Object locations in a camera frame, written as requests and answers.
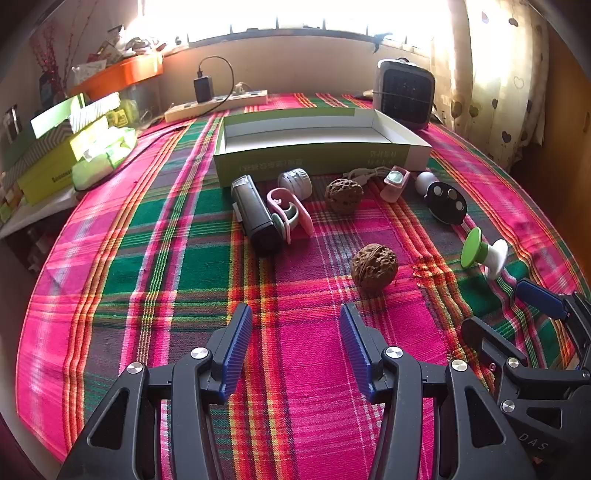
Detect pink cable winder clip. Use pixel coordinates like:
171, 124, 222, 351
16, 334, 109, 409
266, 188, 315, 244

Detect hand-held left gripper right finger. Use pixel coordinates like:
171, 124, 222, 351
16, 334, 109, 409
339, 303, 539, 480

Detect green and white spool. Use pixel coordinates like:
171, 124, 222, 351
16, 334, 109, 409
461, 227, 509, 281

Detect red berry branches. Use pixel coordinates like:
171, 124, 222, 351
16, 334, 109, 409
30, 21, 79, 100

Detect small yellow-green packets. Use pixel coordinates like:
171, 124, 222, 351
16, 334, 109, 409
108, 99, 139, 129

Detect pink case with green insert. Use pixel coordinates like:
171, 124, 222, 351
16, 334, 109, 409
380, 166, 411, 204

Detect heart print curtain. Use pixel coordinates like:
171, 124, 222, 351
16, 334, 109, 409
429, 0, 550, 171

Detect green flat box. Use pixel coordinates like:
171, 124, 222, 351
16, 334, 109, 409
30, 92, 90, 139

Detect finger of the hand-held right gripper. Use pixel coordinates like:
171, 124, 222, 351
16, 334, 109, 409
461, 316, 583, 412
516, 278, 591, 365

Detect green white cardboard box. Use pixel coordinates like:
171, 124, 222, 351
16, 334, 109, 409
213, 108, 433, 188

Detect black rectangular gadget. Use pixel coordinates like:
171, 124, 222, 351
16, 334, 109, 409
231, 175, 284, 254

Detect black charger cable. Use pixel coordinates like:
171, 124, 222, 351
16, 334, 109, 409
198, 56, 236, 114

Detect black charger plug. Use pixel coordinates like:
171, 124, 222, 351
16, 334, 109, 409
192, 76, 214, 103

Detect cream power strip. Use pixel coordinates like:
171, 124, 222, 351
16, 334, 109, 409
165, 90, 269, 123

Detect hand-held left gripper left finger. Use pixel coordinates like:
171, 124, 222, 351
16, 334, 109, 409
58, 302, 254, 480

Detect green tissue pack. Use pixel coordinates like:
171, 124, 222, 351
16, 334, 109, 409
71, 127, 138, 190

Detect pile of small packets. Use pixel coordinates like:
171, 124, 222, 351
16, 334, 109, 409
74, 25, 162, 75

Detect white mushroom-shaped knob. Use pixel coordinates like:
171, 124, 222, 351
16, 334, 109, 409
414, 172, 437, 199

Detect grey portable heater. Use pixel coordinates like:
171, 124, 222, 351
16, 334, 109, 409
375, 58, 437, 131

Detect yellow-green box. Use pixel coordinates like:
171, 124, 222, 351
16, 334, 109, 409
18, 115, 112, 205

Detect white usb cable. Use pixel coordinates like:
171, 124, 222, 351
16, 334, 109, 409
342, 167, 393, 185

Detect orange tray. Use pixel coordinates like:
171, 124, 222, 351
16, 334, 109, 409
69, 52, 164, 100

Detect white side table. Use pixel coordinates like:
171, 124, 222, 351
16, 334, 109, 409
0, 185, 81, 238

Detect white round gadget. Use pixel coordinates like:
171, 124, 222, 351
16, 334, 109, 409
278, 168, 313, 200

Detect grey zigzag patterned box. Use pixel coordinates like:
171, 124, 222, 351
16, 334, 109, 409
69, 92, 122, 132

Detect black disc with round holes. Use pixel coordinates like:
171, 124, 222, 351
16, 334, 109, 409
425, 181, 468, 225

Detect pink green plaid tablecloth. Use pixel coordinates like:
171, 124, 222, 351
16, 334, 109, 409
18, 92, 591, 480

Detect brown walnut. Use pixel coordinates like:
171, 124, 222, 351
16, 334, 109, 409
351, 244, 399, 292
324, 179, 365, 215

